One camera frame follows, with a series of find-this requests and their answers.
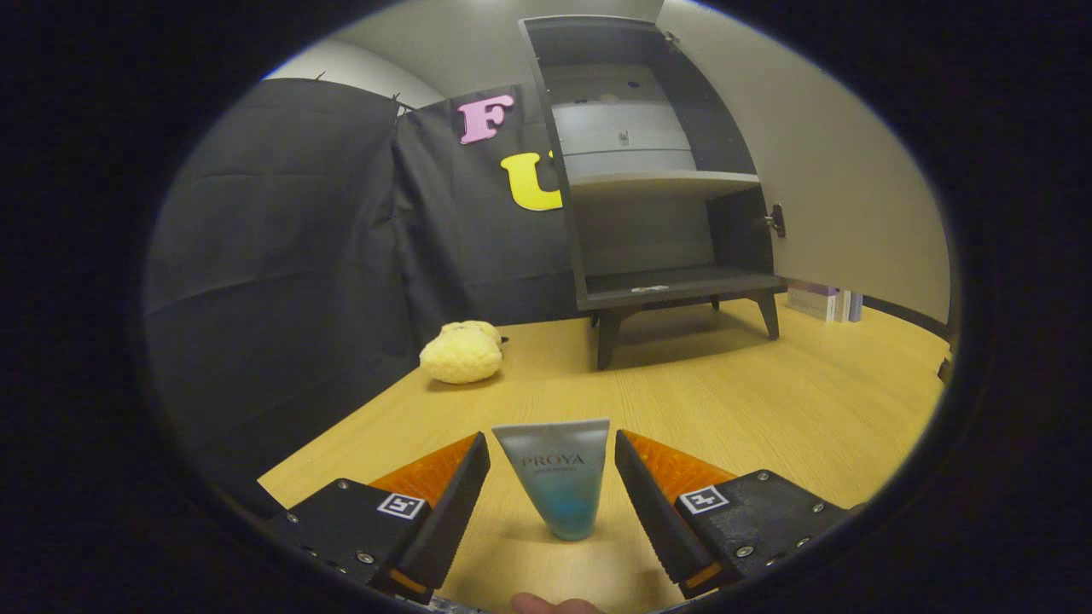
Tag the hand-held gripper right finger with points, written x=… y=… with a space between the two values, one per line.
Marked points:
x=657 y=512

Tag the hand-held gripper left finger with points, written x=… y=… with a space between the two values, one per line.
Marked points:
x=452 y=512

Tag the blue white cosmetic tube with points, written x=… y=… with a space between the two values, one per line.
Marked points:
x=554 y=495

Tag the beige cabinet door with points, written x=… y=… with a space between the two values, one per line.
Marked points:
x=836 y=196

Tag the yellow plush toy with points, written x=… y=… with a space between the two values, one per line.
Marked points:
x=461 y=354

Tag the thin cream book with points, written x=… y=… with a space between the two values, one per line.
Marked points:
x=843 y=305

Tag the black backdrop cloth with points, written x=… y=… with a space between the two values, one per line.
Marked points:
x=281 y=256

